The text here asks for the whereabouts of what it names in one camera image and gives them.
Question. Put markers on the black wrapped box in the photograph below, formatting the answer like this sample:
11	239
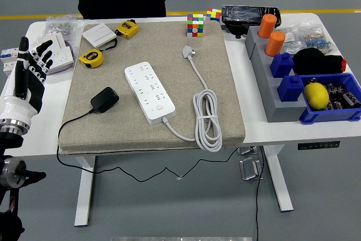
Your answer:
245	15

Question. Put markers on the clear bag of screws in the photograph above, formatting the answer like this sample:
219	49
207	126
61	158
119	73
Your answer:
57	26

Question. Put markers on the blue plastic bin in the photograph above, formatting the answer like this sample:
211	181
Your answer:
324	115

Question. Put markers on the yellow lemon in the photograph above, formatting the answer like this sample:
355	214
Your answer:
316	95

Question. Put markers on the grey stepped block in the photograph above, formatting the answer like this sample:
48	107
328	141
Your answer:
268	91

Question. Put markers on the clear bag of white parts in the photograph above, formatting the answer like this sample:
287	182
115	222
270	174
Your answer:
292	39

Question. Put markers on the black power adapter plug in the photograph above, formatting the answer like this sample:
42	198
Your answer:
105	100

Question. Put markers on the metal bracket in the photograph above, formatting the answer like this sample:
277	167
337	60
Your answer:
246	150
249	169

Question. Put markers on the clear bag of blue parts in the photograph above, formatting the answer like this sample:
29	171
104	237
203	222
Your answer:
316	40

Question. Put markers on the white table leg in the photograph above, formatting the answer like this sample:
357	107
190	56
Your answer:
279	184
84	196

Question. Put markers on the white power strip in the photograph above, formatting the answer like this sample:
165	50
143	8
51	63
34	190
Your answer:
152	97

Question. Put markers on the grey-brown mat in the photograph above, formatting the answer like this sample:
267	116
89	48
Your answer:
175	77

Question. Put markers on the large colourful puzzle cube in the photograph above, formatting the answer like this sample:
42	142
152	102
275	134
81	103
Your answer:
194	25

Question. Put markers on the black cloth bundle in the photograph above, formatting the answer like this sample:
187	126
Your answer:
316	61

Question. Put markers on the white circuit breaker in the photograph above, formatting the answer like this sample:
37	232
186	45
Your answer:
9	60

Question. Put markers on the black desk control panel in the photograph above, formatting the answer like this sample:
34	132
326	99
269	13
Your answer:
318	145

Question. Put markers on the white wall switch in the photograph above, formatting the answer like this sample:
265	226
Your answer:
98	35

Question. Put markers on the dark capacitors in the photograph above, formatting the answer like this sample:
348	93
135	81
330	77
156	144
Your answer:
342	95

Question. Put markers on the white wall socket panel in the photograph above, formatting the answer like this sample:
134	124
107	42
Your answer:
60	57

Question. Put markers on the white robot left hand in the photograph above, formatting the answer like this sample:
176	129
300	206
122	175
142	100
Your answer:
26	85

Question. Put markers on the white socket box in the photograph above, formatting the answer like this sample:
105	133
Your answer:
55	40

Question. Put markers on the purple bowl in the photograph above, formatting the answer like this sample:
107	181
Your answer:
66	67

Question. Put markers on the blue block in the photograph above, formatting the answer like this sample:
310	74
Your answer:
281	64
292	88

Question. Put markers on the orange cylinder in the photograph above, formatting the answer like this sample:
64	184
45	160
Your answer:
267	26
275	43

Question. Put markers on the small colourful puzzle cube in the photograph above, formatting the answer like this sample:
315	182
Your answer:
213	14

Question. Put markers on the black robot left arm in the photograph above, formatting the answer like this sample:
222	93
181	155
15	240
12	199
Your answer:
11	173

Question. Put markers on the yellow tape measure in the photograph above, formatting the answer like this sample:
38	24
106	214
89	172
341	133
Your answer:
128	28
91	58

